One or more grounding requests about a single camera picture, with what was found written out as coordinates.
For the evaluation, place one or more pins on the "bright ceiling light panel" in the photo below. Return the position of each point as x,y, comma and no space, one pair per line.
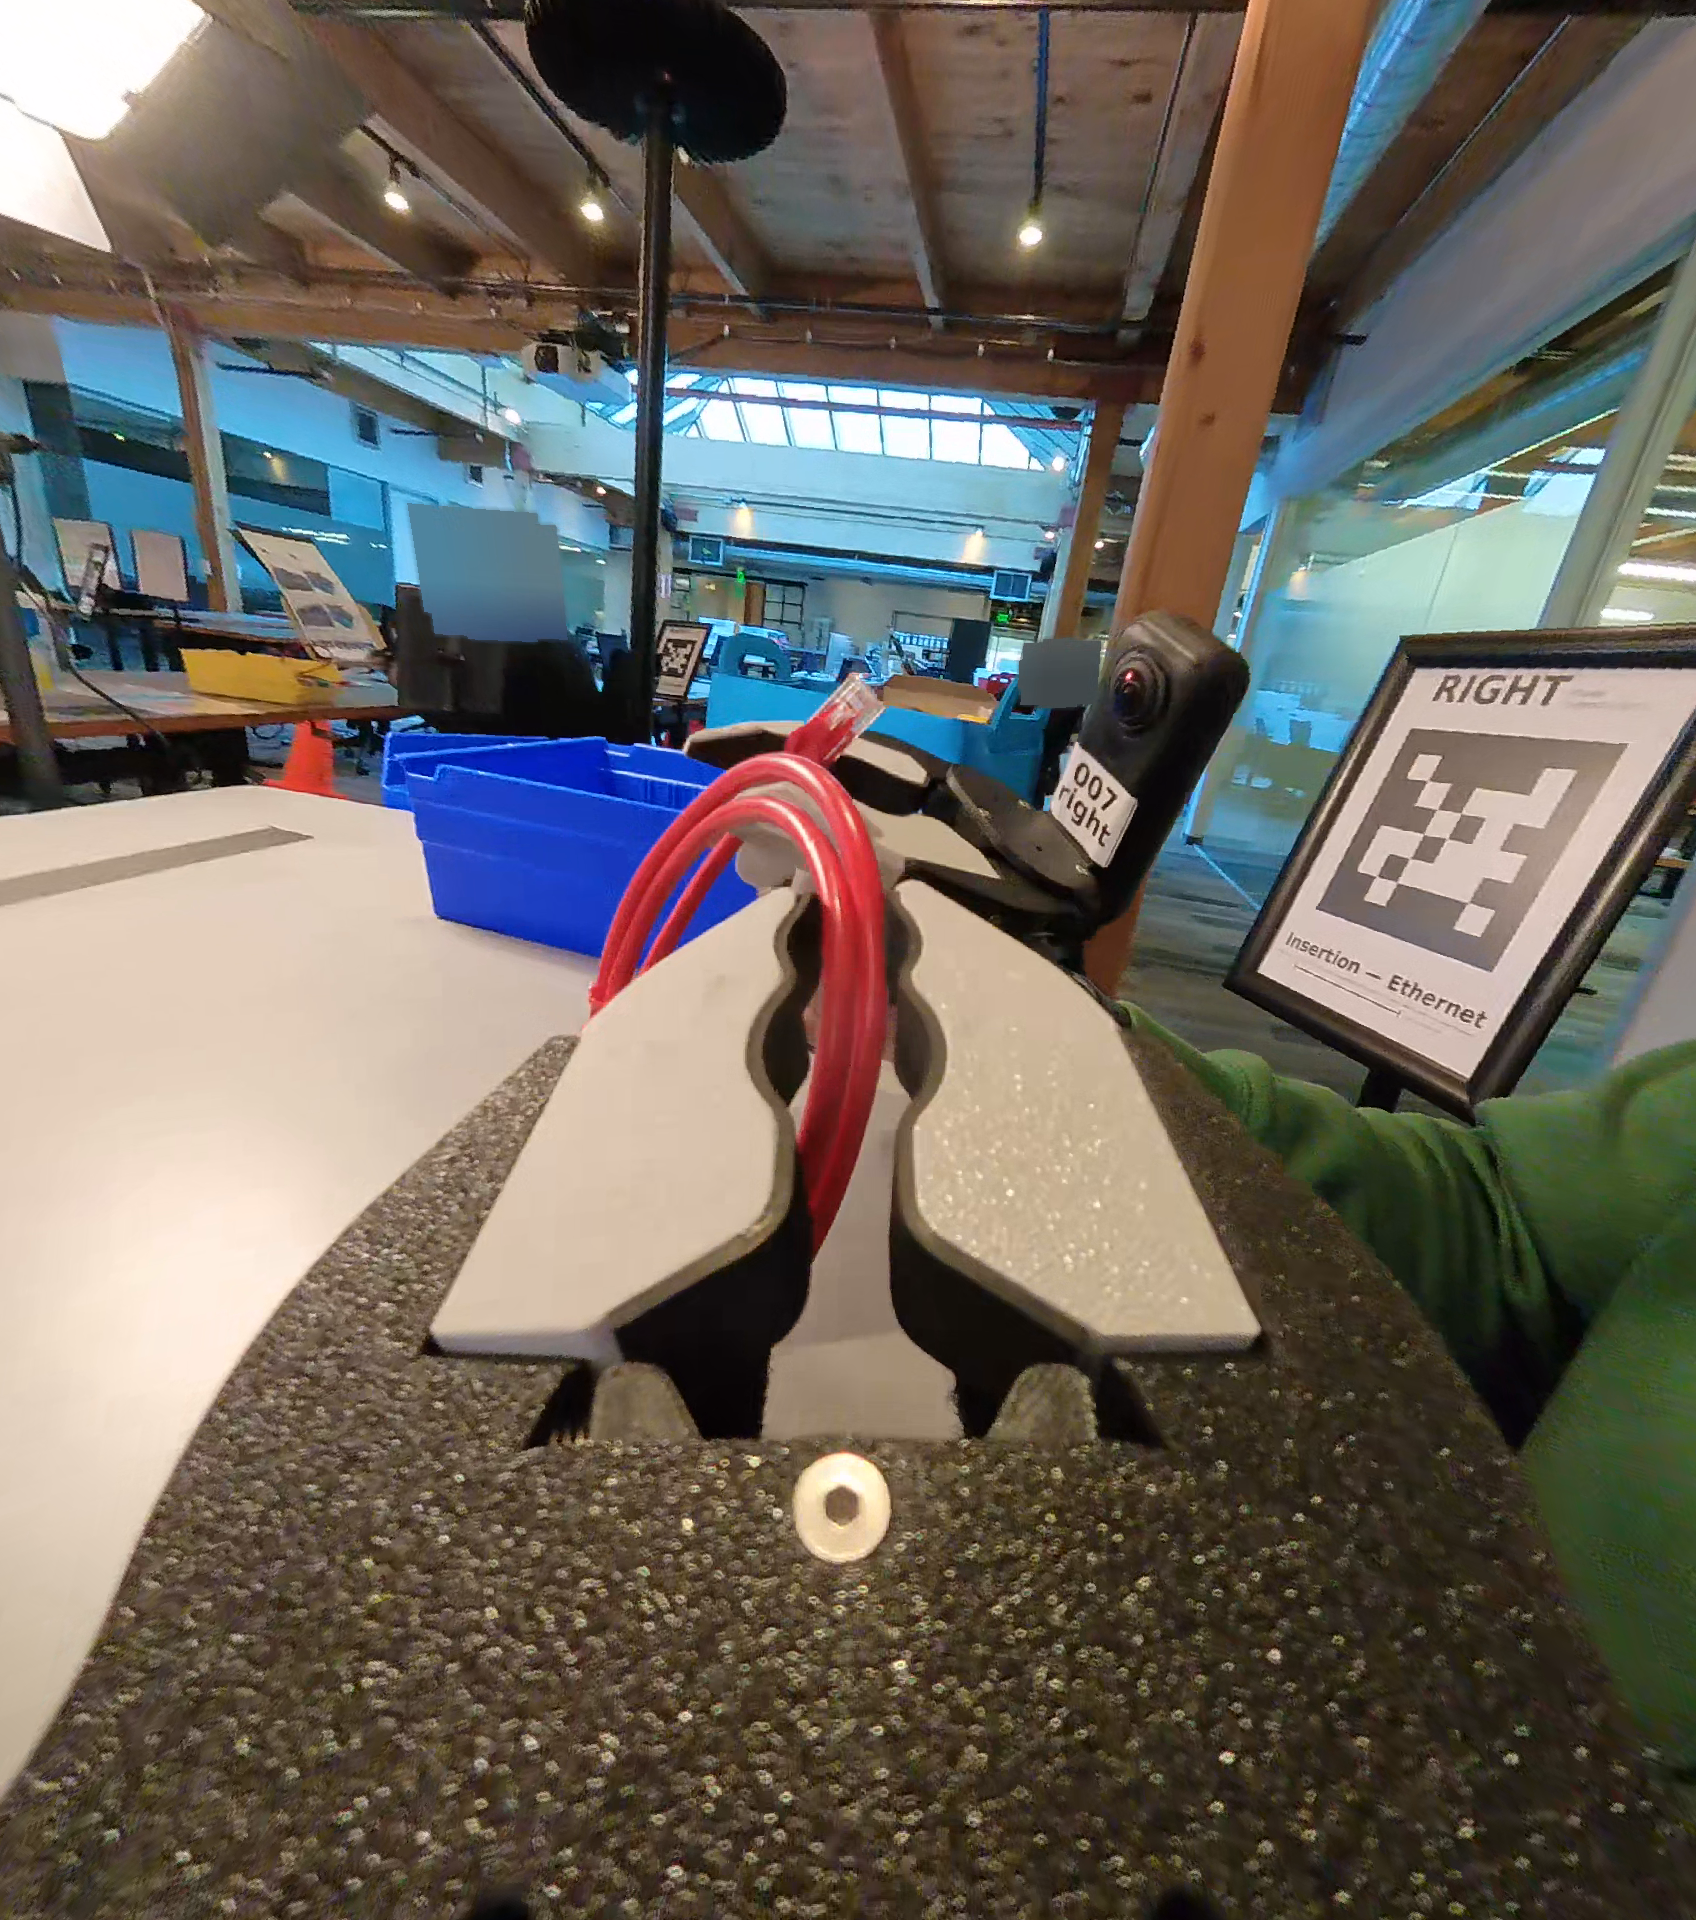
9,105

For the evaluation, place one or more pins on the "white sign board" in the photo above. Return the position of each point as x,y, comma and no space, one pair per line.
308,586

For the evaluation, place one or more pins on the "black disc lamp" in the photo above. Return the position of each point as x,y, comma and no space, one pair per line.
654,75

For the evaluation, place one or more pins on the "framed printed tag board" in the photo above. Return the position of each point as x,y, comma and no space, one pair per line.
1511,841

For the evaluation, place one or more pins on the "orange traffic cone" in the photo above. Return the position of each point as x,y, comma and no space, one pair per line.
308,762

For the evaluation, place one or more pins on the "yellow box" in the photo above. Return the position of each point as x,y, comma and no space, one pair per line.
264,677

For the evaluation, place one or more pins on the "blue plastic bin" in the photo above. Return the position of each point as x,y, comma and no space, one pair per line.
581,841

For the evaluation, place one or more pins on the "wooden work table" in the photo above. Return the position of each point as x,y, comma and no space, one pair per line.
101,706

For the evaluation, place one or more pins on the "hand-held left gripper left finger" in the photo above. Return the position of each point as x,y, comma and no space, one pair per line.
641,1186

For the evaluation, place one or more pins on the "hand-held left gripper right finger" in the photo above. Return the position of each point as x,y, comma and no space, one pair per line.
1073,1186

